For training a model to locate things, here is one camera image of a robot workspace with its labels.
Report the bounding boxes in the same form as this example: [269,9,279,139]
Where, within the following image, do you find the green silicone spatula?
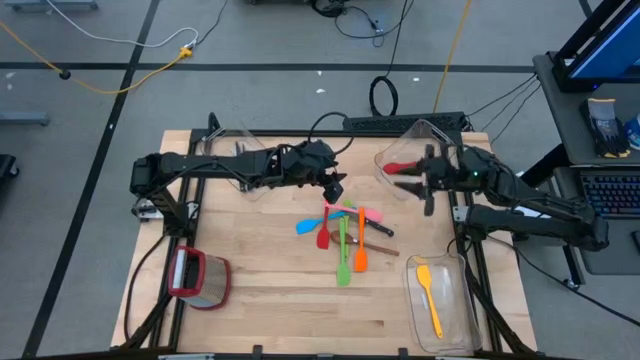
[336,217,353,288]

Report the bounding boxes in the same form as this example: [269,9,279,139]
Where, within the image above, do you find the red-framed metal box grater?
[167,244,233,311]

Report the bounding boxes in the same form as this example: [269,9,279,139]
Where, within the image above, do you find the clear plastic bin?
[199,127,283,202]
[373,118,459,202]
[404,252,483,355]

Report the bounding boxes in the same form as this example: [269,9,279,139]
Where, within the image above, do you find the grey black work gloves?
[579,97,633,160]

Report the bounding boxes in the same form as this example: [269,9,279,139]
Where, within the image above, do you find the blue white container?
[624,112,640,151]

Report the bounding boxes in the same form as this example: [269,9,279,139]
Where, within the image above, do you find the long black cable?
[123,232,169,346]
[487,233,640,329]

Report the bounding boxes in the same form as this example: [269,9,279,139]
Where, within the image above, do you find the black caster wheel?
[0,153,21,179]

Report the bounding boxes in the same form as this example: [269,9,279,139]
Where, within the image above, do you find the long black power strip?
[342,111,467,134]

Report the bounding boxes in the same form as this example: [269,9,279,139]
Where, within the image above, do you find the orange silicone spatula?
[353,206,370,273]

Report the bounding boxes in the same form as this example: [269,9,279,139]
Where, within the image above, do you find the grey metal furniture base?
[0,110,51,127]
[2,0,100,12]

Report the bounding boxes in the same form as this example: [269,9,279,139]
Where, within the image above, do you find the thin black cable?
[479,79,542,132]
[465,73,540,119]
[195,0,230,46]
[489,85,544,146]

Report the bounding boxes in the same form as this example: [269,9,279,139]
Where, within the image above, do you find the red silicone spatula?
[316,201,332,251]

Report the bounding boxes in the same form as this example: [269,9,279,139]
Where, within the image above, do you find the computer monitor blue screen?
[552,0,640,94]

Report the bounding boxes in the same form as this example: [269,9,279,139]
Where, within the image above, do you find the yellow extension cord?
[0,19,195,96]

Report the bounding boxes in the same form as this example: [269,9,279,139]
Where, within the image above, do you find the yellow silicone spatula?
[415,263,445,341]

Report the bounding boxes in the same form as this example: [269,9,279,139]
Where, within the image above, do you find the white power cable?
[44,0,200,50]

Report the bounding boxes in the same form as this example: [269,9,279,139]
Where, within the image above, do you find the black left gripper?
[279,139,348,204]

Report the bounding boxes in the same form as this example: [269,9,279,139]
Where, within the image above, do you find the long yellow cable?
[432,0,473,114]

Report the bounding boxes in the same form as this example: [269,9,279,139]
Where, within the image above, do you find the black computer keyboard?
[579,168,640,220]

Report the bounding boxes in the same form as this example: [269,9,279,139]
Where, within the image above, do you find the black coiled cable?
[368,0,417,118]

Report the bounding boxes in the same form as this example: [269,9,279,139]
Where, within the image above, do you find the pink silicone spoon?
[323,201,385,224]

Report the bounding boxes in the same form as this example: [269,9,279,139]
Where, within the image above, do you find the black cable bundle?
[308,0,417,50]

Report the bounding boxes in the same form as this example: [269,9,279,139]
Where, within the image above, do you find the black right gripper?
[393,143,470,217]

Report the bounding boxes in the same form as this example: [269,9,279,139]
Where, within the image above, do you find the grey computer cart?
[519,49,640,292]

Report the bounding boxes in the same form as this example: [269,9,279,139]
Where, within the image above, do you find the red silicone spoon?
[382,160,419,177]

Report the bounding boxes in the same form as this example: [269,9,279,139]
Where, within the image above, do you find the blue silicone spoon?
[295,209,347,236]

